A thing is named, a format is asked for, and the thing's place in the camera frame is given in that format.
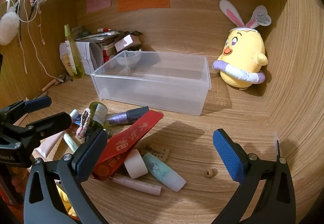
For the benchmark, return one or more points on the tall green spray bottle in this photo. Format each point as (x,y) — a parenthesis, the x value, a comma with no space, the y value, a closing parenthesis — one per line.
(76,61)

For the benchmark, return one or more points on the eraser in brown sleeve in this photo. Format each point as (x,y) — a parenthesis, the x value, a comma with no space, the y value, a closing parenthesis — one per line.
(158,154)

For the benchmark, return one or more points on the small white capped tube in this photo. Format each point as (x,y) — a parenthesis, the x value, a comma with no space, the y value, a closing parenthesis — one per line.
(74,115)

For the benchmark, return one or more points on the small white cardboard box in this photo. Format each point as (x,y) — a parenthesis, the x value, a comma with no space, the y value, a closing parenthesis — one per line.
(127,42)

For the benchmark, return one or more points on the purple pen with grey cap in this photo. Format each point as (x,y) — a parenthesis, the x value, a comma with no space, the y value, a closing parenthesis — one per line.
(126,116)

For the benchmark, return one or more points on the small green bottle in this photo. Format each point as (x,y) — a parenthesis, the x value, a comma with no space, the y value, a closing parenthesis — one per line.
(98,115)

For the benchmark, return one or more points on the white bowl of marbles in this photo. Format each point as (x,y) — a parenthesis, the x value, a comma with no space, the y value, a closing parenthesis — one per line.
(127,59)

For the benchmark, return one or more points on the red book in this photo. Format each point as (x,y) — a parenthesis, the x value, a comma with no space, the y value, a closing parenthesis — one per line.
(108,56)

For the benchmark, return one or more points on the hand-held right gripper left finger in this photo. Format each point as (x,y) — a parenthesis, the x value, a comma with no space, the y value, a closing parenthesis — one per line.
(91,155)

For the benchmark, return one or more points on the metal binder clips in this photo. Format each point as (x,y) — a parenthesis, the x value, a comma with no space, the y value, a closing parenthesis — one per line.
(63,79)

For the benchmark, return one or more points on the folded white papers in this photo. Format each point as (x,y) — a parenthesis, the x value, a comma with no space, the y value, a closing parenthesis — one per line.
(86,56)

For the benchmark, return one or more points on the red ribbon tag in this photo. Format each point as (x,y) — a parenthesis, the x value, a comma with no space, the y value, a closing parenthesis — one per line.
(131,137)

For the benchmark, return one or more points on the teal tube with white cap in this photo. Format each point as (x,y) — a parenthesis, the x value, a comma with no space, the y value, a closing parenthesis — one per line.
(164,173)

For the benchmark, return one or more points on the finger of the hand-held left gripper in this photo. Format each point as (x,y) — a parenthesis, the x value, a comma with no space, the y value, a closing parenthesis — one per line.
(50,121)
(38,104)

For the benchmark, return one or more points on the clear plastic storage box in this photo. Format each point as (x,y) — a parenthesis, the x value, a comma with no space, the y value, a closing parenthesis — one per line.
(151,82)

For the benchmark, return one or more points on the wooden bead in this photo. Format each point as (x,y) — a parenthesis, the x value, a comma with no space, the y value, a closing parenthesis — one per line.
(211,172)

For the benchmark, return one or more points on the pink pen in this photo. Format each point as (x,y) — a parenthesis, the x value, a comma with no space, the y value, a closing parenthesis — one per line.
(136,183)

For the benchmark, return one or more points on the stack of books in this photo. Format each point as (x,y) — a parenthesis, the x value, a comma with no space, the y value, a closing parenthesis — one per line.
(101,39)

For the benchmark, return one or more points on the yellow chick plush toy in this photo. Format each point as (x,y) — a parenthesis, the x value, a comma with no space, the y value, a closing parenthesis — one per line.
(243,56)

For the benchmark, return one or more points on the orange sticky note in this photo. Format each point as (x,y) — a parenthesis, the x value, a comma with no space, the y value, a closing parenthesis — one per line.
(143,2)

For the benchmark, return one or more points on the white tape roll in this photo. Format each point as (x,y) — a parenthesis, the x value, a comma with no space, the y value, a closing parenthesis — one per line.
(135,163)

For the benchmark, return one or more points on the white fluffy pompom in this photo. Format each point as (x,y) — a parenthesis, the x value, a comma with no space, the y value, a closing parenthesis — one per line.
(8,27)

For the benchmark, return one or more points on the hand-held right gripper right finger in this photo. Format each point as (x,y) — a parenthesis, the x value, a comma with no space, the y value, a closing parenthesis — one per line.
(227,155)

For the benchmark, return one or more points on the wooden stick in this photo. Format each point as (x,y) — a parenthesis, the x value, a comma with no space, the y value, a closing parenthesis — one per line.
(48,84)

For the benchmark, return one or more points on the pink sticky note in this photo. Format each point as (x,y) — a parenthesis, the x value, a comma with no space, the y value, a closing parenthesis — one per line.
(98,0)

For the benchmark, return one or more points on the red and white marker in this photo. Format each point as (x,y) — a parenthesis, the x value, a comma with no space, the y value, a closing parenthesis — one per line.
(108,30)

